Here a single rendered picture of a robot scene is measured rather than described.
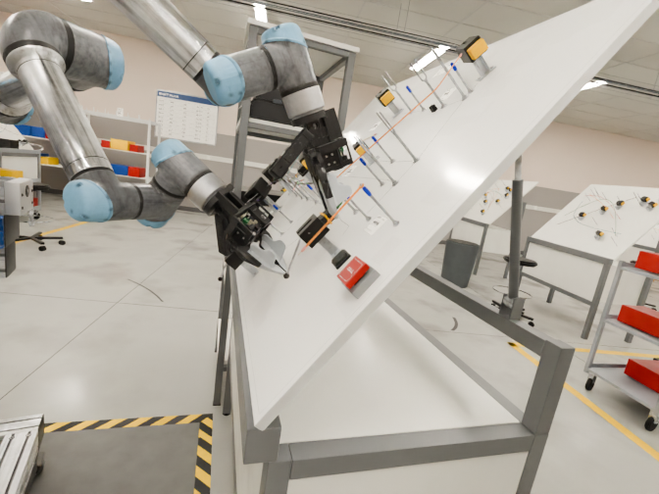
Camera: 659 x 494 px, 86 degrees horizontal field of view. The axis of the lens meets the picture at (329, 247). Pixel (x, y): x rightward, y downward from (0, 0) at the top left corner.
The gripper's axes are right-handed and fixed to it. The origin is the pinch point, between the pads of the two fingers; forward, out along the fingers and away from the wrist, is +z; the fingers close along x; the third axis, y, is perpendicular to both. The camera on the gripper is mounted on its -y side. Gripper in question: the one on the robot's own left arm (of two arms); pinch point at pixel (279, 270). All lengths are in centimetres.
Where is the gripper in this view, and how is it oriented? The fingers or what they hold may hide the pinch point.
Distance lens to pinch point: 78.0
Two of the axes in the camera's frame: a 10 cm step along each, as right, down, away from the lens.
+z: 7.1, 7.0, 0.3
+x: 4.9, -5.3, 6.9
